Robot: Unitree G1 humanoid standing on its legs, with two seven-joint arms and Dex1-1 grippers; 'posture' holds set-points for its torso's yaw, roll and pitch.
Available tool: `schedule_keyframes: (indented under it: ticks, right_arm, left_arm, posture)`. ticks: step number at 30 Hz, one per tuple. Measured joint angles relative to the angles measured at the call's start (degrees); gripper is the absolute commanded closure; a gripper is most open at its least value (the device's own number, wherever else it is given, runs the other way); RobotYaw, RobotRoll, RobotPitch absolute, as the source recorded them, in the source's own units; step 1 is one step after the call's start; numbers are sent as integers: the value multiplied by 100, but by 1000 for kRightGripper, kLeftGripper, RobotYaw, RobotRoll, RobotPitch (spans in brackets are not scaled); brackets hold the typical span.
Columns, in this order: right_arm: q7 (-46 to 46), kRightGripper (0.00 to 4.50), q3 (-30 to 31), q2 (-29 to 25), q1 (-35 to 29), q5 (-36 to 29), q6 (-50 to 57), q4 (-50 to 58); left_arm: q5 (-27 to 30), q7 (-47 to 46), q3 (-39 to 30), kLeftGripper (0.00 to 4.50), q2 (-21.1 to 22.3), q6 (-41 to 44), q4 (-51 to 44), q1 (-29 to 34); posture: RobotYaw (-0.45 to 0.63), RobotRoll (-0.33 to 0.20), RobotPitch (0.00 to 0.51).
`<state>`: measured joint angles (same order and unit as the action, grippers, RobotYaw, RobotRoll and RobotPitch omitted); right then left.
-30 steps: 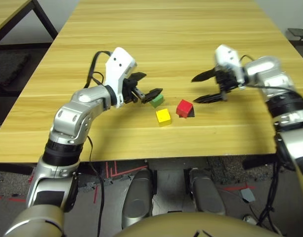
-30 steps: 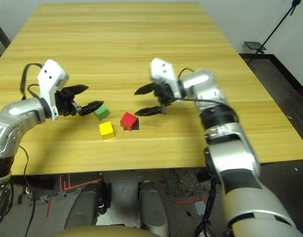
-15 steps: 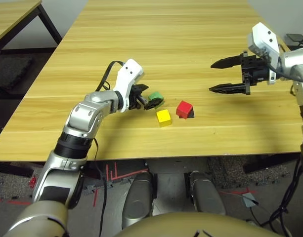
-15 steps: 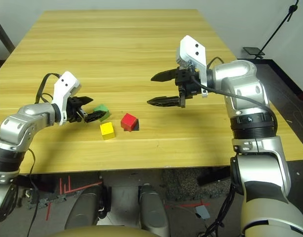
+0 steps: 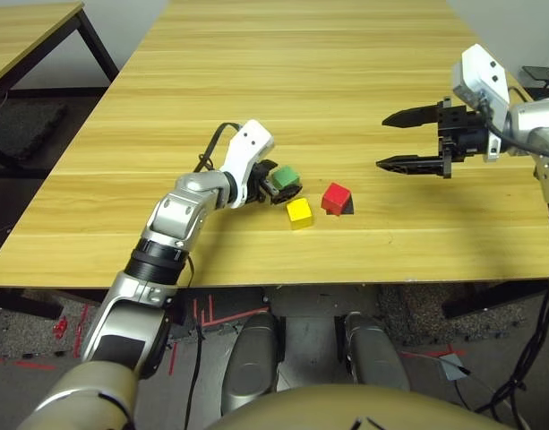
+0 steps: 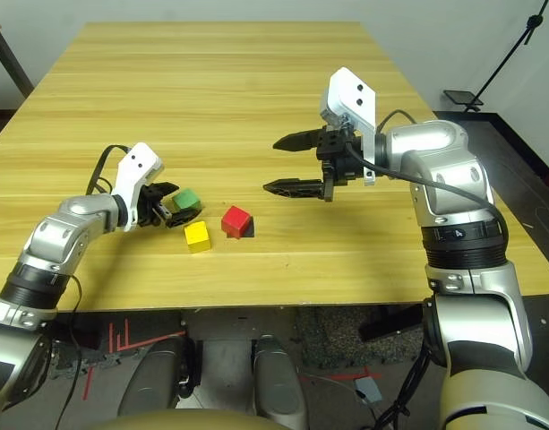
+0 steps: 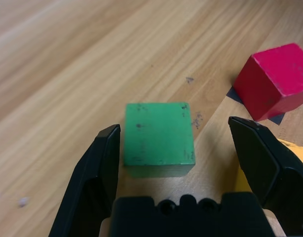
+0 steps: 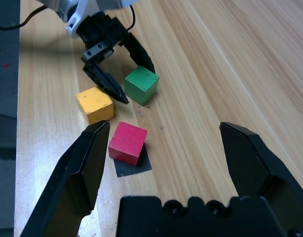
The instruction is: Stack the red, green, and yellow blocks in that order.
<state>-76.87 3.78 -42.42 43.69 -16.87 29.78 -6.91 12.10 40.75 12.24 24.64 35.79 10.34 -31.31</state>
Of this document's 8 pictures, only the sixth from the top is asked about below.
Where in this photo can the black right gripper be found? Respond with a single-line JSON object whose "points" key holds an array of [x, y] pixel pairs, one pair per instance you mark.
{"points": [[341, 154]]}

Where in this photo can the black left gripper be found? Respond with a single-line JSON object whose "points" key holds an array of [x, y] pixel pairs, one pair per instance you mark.
{"points": [[151, 208]]}

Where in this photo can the green wooden block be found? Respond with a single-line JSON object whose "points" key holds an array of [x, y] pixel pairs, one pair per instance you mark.
{"points": [[186, 199]]}

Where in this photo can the red wooden block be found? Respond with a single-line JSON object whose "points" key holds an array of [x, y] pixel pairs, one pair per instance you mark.
{"points": [[234, 220]]}

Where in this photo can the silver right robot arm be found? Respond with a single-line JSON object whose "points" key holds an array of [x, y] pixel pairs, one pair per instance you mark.
{"points": [[453, 179]]}

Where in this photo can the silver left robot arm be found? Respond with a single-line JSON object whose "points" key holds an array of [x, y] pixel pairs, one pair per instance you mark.
{"points": [[54, 233]]}

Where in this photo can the yellow wooden block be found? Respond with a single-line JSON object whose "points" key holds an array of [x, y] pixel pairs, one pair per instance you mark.
{"points": [[197, 236]]}

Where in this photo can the black square marker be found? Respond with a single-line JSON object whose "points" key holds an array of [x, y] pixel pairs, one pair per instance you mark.
{"points": [[249, 230]]}

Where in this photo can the black table base bar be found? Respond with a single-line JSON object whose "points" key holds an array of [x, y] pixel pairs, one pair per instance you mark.
{"points": [[81, 336], [390, 324]]}

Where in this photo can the dark speckled floor mat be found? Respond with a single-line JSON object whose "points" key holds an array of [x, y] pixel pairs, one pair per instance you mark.
{"points": [[332, 336]]}

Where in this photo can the black tray on stand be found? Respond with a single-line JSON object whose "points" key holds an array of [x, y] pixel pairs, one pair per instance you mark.
{"points": [[462, 97]]}

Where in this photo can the grey left robot leg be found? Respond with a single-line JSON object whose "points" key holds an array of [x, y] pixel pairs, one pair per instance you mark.
{"points": [[153, 380]]}

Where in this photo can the grey robot leg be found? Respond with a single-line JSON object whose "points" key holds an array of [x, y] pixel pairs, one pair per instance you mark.
{"points": [[153, 380], [278, 385]]}

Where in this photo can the grey right robot leg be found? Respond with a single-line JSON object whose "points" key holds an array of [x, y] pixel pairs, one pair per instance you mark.
{"points": [[278, 385]]}

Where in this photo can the dark side table leg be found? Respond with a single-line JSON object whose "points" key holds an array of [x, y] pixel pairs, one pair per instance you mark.
{"points": [[12, 62]]}

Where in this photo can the olive robot torso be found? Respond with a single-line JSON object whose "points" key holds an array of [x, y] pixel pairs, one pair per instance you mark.
{"points": [[175, 423]]}

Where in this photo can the black tripod stand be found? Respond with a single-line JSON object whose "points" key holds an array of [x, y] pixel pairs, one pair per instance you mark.
{"points": [[507, 56]]}

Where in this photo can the grey foot pedal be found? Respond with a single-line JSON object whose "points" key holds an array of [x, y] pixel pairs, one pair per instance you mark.
{"points": [[368, 391]]}

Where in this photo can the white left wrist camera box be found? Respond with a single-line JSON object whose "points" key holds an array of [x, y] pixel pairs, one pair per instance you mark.
{"points": [[139, 163]]}

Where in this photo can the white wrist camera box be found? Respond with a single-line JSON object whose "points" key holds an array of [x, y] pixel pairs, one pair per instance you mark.
{"points": [[350, 98], [139, 163]]}

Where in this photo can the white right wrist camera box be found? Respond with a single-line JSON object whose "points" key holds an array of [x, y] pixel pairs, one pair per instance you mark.
{"points": [[350, 98]]}

